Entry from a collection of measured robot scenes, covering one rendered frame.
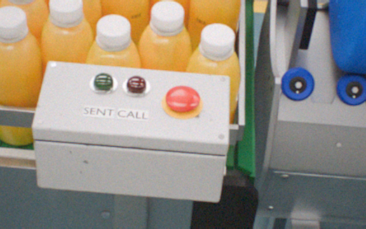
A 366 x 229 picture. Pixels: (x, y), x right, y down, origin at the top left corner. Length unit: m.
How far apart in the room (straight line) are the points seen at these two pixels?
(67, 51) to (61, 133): 0.19
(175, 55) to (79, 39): 0.12
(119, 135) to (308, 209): 0.57
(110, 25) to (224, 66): 0.14
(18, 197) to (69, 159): 0.26
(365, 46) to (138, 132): 0.32
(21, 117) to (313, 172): 0.42
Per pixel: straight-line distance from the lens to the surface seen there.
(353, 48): 1.04
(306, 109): 1.14
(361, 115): 1.15
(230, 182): 1.07
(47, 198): 1.13
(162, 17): 0.99
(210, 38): 0.97
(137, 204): 0.98
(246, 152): 1.11
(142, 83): 0.88
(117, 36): 0.96
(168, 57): 1.01
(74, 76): 0.90
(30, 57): 1.00
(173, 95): 0.87
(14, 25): 0.98
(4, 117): 1.05
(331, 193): 1.28
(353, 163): 1.19
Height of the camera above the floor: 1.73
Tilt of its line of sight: 46 degrees down
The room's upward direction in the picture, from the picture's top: 5 degrees clockwise
